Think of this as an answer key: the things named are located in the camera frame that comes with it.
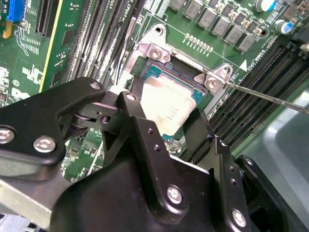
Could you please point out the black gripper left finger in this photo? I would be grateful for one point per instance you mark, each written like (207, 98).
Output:
(36, 125)

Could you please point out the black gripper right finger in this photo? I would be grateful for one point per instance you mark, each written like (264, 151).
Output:
(198, 135)

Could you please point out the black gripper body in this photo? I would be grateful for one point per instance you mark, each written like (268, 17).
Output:
(108, 205)

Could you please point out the silver CPU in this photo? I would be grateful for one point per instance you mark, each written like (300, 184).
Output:
(169, 101)

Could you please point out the metal locking lever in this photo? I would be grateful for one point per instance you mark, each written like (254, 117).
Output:
(265, 96)
(132, 26)

